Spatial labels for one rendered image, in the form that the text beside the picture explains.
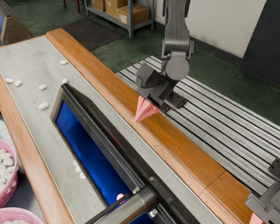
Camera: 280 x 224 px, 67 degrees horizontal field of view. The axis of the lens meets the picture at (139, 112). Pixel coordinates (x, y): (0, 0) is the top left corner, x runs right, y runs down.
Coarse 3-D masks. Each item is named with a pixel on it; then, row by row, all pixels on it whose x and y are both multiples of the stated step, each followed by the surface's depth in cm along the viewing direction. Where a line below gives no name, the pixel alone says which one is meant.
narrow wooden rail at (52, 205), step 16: (0, 80) 93; (0, 96) 85; (16, 112) 79; (16, 128) 73; (16, 144) 68; (32, 144) 68; (32, 160) 64; (32, 176) 61; (48, 176) 61; (48, 192) 57; (48, 208) 54; (64, 208) 54
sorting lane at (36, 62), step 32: (0, 64) 106; (32, 64) 106; (64, 64) 106; (32, 96) 89; (96, 96) 89; (32, 128) 76; (128, 128) 76; (64, 160) 67; (160, 160) 67; (64, 192) 60; (192, 192) 60
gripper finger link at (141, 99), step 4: (140, 96) 61; (140, 100) 61; (144, 100) 61; (140, 104) 61; (140, 108) 61; (148, 108) 64; (160, 108) 62; (164, 108) 61; (136, 112) 62; (144, 112) 64; (164, 112) 61; (136, 116) 62
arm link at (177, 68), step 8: (192, 48) 59; (168, 56) 57; (176, 56) 51; (184, 56) 51; (168, 64) 52; (176, 64) 51; (184, 64) 51; (168, 72) 52; (176, 72) 52; (184, 72) 51; (176, 80) 53
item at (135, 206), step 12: (156, 180) 23; (144, 192) 21; (120, 204) 20; (132, 204) 20; (144, 204) 20; (156, 204) 21; (96, 216) 20; (108, 216) 19; (120, 216) 19; (132, 216) 19; (144, 216) 20
